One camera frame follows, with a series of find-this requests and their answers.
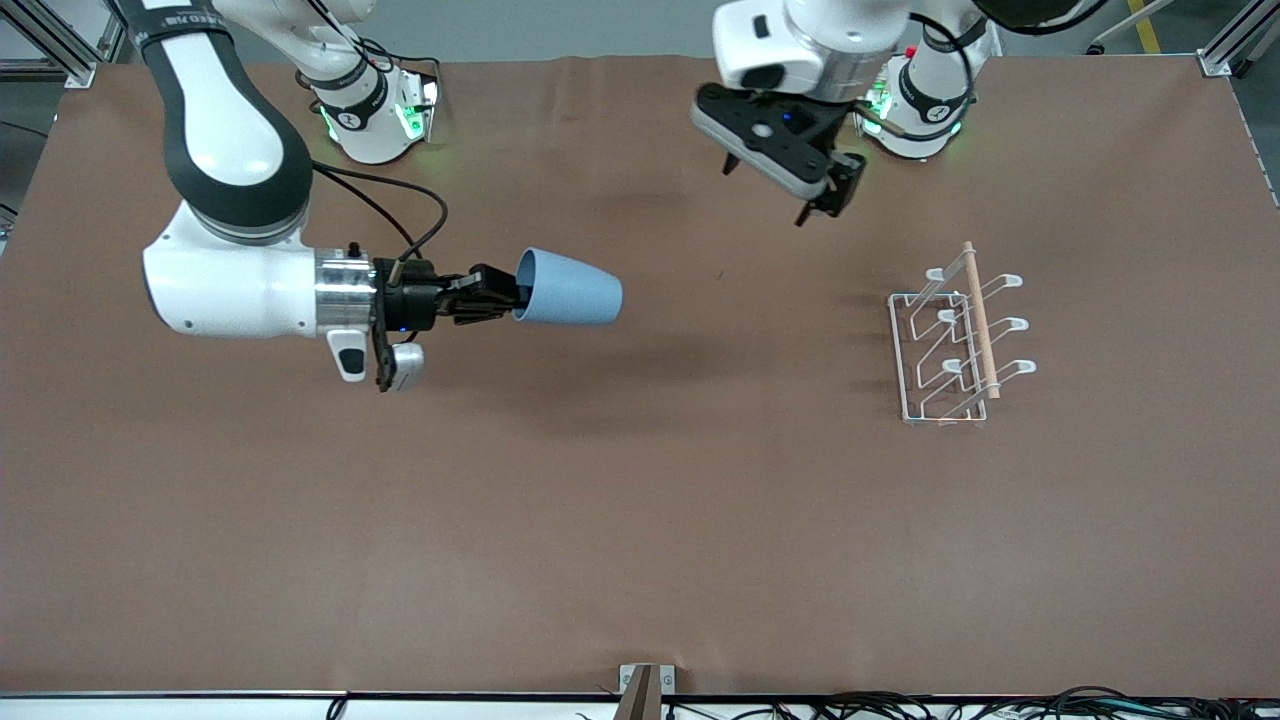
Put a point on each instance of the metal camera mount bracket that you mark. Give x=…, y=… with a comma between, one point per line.
x=640, y=690

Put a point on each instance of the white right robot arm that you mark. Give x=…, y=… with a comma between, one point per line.
x=230, y=150

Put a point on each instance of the aluminium frame profile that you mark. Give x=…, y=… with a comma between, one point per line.
x=1215, y=62
x=75, y=70

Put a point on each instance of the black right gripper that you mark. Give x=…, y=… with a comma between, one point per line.
x=415, y=300

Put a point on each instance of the white tube with black end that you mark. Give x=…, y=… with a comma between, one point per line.
x=1130, y=24

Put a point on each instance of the brown table cover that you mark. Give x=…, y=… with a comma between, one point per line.
x=600, y=500

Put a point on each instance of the blue plastic cup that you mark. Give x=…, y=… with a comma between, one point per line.
x=570, y=290

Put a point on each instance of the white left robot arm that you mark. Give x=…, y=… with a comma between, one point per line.
x=800, y=50

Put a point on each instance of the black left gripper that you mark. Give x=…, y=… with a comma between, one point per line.
x=843, y=183

